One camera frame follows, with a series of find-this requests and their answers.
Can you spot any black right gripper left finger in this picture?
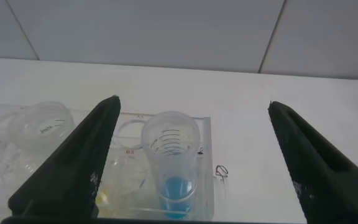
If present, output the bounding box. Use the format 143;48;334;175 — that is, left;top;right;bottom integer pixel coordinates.
7;95;121;218

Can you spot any clear acrylic test tube rack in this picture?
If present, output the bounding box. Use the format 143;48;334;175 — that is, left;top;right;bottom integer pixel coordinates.
0;102;216;222

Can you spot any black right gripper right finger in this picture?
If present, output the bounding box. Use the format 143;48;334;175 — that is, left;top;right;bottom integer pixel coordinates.
268;100;358;224

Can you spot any test tube with blue pigment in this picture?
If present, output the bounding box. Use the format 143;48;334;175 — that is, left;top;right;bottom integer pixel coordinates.
140;111;201;220

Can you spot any test tube with yellow pigment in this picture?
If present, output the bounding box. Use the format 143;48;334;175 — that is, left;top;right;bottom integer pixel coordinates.
7;101;110;208

